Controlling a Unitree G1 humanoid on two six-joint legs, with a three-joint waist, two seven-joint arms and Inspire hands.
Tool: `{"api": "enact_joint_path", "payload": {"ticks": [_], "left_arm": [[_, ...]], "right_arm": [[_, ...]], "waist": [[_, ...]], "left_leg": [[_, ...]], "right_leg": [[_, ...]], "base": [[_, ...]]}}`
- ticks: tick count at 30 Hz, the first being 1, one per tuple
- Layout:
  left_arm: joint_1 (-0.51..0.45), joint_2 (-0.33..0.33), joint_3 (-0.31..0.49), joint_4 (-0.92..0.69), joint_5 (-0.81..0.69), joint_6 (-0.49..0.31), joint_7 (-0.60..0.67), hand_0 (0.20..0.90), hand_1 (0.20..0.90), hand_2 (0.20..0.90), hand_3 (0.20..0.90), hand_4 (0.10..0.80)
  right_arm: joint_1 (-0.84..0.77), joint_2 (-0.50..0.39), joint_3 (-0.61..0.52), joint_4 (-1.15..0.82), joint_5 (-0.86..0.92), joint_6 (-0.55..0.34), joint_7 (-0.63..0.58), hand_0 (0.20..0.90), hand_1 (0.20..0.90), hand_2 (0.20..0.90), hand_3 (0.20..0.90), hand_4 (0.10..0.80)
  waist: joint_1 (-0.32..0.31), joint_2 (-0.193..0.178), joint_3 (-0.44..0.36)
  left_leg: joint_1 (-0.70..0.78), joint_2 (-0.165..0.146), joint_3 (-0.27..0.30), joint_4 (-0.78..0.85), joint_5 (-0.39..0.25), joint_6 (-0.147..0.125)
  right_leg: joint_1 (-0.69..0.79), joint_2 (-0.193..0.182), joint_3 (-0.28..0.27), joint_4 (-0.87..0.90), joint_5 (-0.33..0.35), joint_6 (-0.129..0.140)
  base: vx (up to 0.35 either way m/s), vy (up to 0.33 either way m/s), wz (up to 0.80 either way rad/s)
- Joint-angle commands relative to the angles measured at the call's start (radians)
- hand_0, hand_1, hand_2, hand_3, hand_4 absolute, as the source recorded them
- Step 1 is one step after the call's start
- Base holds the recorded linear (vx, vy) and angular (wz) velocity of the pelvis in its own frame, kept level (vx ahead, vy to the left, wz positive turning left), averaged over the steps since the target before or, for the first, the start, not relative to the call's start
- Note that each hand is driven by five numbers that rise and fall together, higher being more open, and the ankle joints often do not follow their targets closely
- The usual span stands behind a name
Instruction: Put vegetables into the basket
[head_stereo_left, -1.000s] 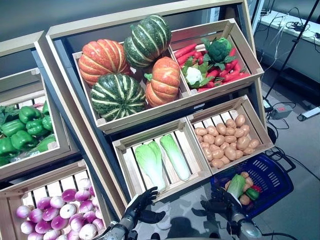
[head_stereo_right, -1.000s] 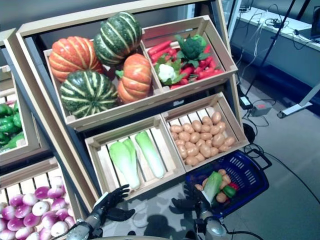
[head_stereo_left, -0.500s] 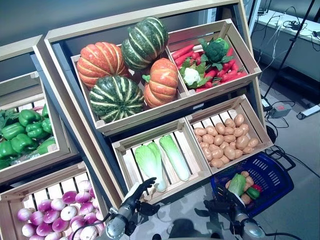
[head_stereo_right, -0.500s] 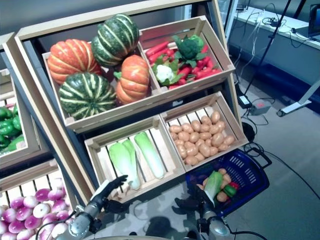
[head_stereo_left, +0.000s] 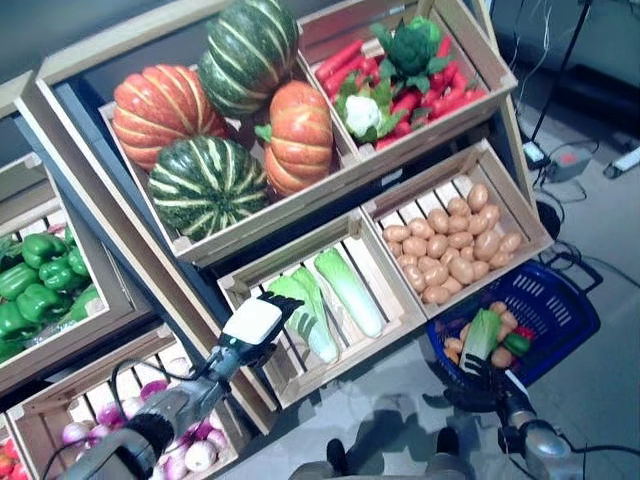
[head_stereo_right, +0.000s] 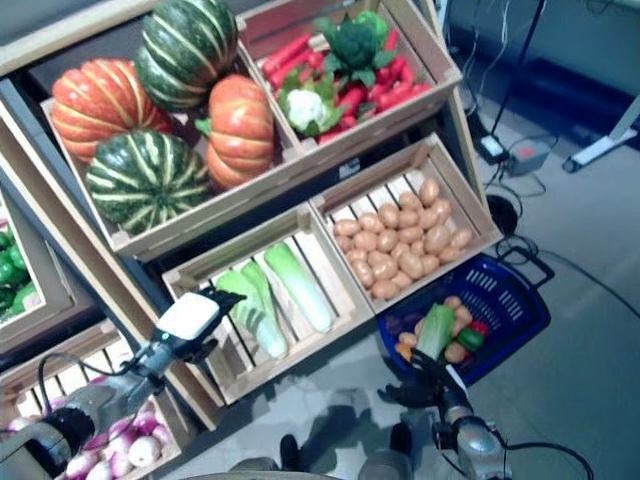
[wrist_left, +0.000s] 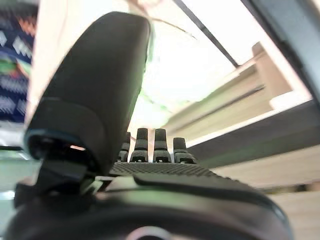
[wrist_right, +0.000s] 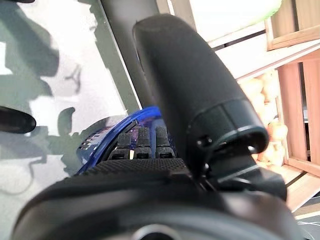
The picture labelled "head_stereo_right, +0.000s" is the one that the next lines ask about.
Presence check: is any black slanted pole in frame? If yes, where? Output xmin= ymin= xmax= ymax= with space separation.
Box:
xmin=492 ymin=0 xmax=547 ymax=141

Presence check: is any black left robot foot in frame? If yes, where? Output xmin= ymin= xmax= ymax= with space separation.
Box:
xmin=278 ymin=433 xmax=302 ymax=472

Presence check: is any green napa cabbage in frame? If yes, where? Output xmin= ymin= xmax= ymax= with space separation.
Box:
xmin=241 ymin=260 xmax=277 ymax=322

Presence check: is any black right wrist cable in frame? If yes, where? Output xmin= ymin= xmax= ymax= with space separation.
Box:
xmin=499 ymin=439 xmax=596 ymax=480

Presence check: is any black power adapter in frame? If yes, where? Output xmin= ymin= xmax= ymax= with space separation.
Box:
xmin=479 ymin=134 xmax=510 ymax=164

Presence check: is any wooden cabbage crate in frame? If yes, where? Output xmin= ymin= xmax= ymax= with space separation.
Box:
xmin=160 ymin=202 xmax=375 ymax=406

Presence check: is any green leek right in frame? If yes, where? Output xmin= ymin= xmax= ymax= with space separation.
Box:
xmin=263 ymin=242 xmax=335 ymax=335

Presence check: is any orange striped pumpkin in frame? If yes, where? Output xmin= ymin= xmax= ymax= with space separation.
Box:
xmin=204 ymin=74 xmax=276 ymax=191
xmin=49 ymin=58 xmax=174 ymax=164

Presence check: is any blue plastic shopping basket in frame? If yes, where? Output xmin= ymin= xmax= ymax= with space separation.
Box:
xmin=374 ymin=244 xmax=555 ymax=387

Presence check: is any green broccoli head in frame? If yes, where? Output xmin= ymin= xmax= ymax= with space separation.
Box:
xmin=314 ymin=9 xmax=399 ymax=89

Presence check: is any green striped pumpkin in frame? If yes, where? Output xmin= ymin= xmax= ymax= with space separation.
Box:
xmin=84 ymin=129 xmax=214 ymax=236
xmin=134 ymin=0 xmax=240 ymax=112

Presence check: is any black robot foot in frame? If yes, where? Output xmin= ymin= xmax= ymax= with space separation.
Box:
xmin=388 ymin=422 xmax=414 ymax=457
xmin=278 ymin=433 xmax=302 ymax=472

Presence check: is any grey box with red button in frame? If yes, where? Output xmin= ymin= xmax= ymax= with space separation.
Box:
xmin=504 ymin=139 xmax=552 ymax=176

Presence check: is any wooden pumpkin crate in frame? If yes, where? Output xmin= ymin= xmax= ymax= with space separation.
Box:
xmin=39 ymin=47 xmax=321 ymax=262

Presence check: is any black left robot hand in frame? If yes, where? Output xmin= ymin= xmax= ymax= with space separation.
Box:
xmin=152 ymin=288 xmax=249 ymax=365

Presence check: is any black round floor base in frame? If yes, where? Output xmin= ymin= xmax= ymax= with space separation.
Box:
xmin=485 ymin=193 xmax=519 ymax=236

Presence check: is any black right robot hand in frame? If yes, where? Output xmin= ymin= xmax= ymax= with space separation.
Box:
xmin=377 ymin=349 xmax=468 ymax=408

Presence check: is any wooden tiered display shelf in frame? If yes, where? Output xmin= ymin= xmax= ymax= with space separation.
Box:
xmin=0 ymin=0 xmax=489 ymax=432

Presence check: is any wooden potato crate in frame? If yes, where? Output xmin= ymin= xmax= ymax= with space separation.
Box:
xmin=308 ymin=132 xmax=504 ymax=316

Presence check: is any white cauliflower with leaves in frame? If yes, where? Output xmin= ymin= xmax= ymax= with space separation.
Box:
xmin=277 ymin=67 xmax=351 ymax=139

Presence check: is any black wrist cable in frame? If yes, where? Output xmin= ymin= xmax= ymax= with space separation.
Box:
xmin=37 ymin=352 xmax=166 ymax=426
xmin=499 ymin=439 xmax=596 ymax=480

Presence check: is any black floor cable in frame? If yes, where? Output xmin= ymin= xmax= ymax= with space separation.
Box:
xmin=499 ymin=234 xmax=640 ymax=321

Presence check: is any wooden carrot crate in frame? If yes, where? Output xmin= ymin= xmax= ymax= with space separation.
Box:
xmin=234 ymin=0 xmax=464 ymax=157

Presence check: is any green leek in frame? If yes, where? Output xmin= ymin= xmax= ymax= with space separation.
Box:
xmin=214 ymin=269 xmax=290 ymax=360
xmin=263 ymin=242 xmax=335 ymax=335

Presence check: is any white table leg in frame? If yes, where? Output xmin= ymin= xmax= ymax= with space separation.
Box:
xmin=562 ymin=89 xmax=640 ymax=174

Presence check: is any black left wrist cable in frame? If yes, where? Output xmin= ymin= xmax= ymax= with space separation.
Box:
xmin=37 ymin=352 xmax=166 ymax=426

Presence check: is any black right robot foot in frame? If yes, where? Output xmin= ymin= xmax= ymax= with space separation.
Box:
xmin=388 ymin=422 xmax=414 ymax=457

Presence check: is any green leek left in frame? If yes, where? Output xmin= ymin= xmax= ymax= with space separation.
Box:
xmin=214 ymin=269 xmax=290 ymax=360

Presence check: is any grey robot body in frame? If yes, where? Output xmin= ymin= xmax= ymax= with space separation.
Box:
xmin=177 ymin=448 xmax=451 ymax=480

